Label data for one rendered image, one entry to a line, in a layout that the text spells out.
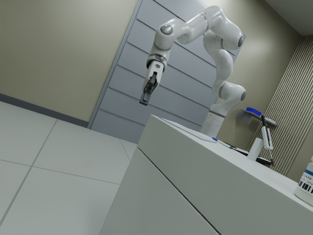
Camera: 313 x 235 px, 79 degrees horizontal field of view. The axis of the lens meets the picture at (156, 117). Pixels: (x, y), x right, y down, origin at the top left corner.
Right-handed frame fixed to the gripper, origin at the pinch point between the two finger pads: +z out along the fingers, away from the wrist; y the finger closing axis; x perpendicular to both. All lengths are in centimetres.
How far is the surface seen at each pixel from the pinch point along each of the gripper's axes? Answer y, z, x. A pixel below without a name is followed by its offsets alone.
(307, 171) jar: -36, 20, -29
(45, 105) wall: 293, -69, 128
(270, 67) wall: 246, -352, -315
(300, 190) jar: -35, 24, -29
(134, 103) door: 287, -134, -19
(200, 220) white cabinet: -17.7, 33.9, -19.5
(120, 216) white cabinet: 19.3, 41.0, -7.7
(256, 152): -7.4, 7.1, -44.7
